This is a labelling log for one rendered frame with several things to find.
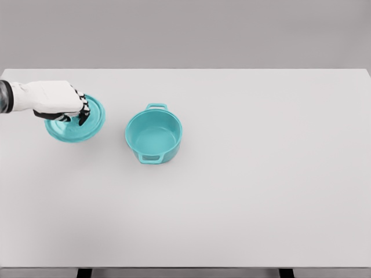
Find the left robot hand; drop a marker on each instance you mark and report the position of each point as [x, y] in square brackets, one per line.
[55, 97]

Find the teal pot lid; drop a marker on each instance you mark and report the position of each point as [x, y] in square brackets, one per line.
[87, 127]

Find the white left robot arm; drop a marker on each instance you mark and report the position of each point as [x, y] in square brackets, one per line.
[16, 96]

